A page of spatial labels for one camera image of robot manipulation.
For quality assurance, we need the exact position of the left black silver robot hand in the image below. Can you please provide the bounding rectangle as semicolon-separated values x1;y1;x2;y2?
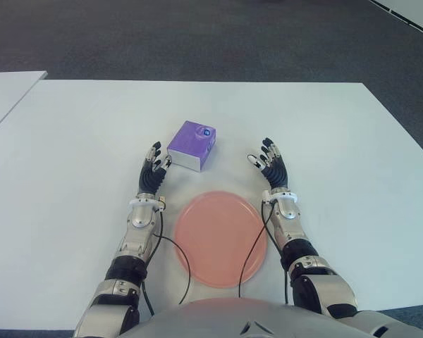
137;141;173;196

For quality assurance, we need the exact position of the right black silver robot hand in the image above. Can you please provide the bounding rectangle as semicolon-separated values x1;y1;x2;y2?
245;137;290;193

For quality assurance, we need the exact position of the purple tissue paper pack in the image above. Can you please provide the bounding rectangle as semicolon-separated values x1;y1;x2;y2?
166;120;218;173

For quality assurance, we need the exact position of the round pink plate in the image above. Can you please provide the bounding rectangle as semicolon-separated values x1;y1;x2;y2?
173;190;268;290

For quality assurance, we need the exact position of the grey robot torso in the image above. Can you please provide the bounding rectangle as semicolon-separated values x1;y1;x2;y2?
119;297;423;338

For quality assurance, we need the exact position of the neighbouring white table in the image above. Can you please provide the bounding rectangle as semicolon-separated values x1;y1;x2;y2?
0;71;49;139

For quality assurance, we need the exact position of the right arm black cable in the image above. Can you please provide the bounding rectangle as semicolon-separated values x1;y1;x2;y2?
238;199;290;306

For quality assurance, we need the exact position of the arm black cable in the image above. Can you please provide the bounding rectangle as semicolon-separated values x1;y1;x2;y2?
238;199;290;306
140;196;192;317

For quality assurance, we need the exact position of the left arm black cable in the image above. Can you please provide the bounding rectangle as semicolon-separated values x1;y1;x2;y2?
140;196;192;317

